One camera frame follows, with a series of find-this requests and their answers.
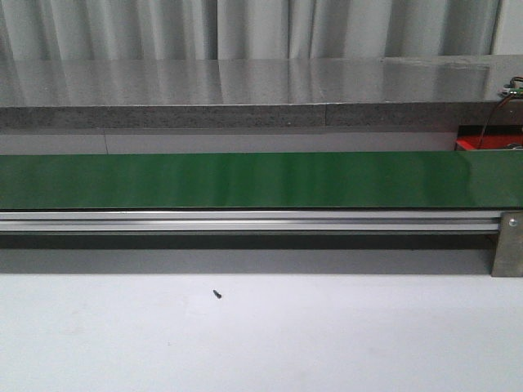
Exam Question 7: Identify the grey stone counter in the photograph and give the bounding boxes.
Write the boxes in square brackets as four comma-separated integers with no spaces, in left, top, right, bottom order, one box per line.
[1,55,522,129]

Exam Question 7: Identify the red bin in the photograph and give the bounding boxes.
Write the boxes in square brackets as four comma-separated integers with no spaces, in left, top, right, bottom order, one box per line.
[454,125,522,151]

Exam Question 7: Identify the green conveyor belt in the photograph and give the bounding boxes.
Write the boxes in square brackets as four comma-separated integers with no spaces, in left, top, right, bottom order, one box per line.
[1,150,522,211]

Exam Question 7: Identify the green circuit board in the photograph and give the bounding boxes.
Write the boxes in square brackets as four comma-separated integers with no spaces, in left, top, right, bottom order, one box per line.
[499,82,523,99]

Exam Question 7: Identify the grey curtain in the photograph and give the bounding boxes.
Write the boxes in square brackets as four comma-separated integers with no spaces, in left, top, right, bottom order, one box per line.
[1,1,501,61]

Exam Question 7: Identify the red and black wires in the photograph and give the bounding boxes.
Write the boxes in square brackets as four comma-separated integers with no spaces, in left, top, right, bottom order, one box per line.
[477,76,523,151]

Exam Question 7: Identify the aluminium conveyor rail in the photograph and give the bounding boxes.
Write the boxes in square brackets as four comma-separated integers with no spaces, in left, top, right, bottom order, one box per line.
[1,210,502,233]

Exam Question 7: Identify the steel conveyor bracket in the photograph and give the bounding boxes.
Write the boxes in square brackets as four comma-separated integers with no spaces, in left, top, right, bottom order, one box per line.
[491,211,523,278]

